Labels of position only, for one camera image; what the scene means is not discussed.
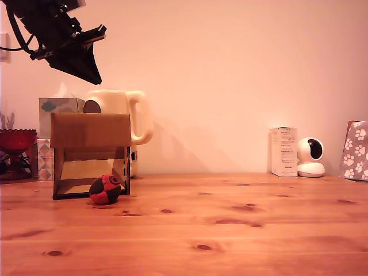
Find red and black footbag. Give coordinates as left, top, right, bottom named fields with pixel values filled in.
left=89, top=174, right=121, bottom=206

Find cardboard dice tower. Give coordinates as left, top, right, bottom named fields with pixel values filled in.
left=50, top=113, right=132, bottom=200

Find white paper tissue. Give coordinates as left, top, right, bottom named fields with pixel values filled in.
left=54, top=82, right=74, bottom=99

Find cloud print tissue box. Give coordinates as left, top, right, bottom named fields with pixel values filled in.
left=39, top=97, right=86, bottom=139

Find cream electric kettle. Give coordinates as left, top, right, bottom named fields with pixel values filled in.
left=83, top=89, right=155, bottom=179

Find pale dried stalks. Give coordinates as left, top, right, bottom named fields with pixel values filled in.
left=0, top=113, right=16, bottom=131

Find red glass footed bowl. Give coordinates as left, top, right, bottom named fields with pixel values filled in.
left=0, top=129, right=38, bottom=181

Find triangle pattern box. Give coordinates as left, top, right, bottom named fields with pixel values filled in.
left=36, top=138, right=55, bottom=181

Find dark brown box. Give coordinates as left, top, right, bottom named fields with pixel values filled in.
left=30, top=142, right=39, bottom=178

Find white printed carton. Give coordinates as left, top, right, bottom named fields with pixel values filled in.
left=269, top=126, right=298, bottom=178

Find grey paw print cloth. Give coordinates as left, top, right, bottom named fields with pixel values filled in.
left=339, top=120, right=368, bottom=182

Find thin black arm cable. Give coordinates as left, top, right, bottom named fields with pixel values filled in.
left=0, top=43, right=29, bottom=52

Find looping black arm cable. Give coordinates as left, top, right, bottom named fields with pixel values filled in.
left=7, top=7, right=38, bottom=57

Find thin black cord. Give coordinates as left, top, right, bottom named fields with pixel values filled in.
left=0, top=152, right=33, bottom=175

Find small white round camera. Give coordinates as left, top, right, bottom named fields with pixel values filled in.
left=297, top=137, right=325, bottom=178

